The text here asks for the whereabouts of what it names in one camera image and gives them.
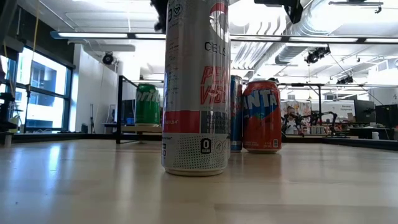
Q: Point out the green Sprite can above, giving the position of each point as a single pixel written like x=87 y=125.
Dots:
x=147 y=105

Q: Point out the person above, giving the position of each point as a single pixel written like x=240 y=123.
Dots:
x=291 y=113

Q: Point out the black computer monitor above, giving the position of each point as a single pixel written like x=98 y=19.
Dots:
x=387 y=115
x=364 y=111

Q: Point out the silver ventilation duct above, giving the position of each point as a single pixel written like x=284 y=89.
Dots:
x=292 y=51

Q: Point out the black background robot arm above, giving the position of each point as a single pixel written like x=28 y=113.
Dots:
x=315 y=118

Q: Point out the black metal rig stand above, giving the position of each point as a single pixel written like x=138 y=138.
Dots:
x=320 y=99

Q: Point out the window with blue frame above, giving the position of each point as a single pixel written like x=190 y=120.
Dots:
x=43 y=102

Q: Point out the orange-red Fanta can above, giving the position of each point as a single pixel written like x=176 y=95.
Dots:
x=262 y=124

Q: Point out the black ceiling camera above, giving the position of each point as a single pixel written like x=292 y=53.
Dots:
x=345 y=80
x=317 y=54
x=108 y=58

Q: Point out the white cup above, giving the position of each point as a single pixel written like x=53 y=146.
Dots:
x=375 y=135

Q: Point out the overhead light bar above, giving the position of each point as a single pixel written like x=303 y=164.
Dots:
x=93 y=35

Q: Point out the tall silver Celsius can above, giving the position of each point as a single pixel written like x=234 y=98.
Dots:
x=196 y=93

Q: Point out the slim blue drink can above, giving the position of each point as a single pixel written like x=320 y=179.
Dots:
x=236 y=118

